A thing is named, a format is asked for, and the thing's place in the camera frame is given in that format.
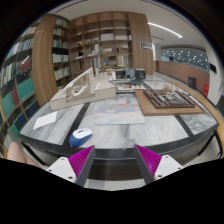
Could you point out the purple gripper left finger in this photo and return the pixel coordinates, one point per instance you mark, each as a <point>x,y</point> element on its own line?
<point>75,168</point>

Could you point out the white architectural model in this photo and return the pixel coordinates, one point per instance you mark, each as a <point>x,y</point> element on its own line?
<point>88,87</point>

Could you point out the wooden bookshelf wall unit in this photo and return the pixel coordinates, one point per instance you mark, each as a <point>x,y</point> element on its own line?
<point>110,40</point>

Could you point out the person's knee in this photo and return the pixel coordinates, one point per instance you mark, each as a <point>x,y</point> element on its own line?
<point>15,153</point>

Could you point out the left bookshelf with books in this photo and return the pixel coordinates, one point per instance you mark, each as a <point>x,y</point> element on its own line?
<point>35,68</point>

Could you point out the brown architectural model on board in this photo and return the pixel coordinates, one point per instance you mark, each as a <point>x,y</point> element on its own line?
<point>163,103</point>

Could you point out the blue and white computer mouse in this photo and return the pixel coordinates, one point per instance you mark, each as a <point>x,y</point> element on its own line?
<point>79,137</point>

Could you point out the white paper sheet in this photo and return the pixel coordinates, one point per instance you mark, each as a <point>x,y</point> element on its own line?
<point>45,120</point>

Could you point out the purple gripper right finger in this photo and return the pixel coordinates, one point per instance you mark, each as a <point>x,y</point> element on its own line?
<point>154,166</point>

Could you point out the red fire extinguisher box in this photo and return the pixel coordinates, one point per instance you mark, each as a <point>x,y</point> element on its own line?
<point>205,90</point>

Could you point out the pastel mouse pad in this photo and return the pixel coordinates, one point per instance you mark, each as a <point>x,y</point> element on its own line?
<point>119,114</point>

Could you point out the grey building model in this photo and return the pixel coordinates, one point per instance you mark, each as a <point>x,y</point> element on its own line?
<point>130,73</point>

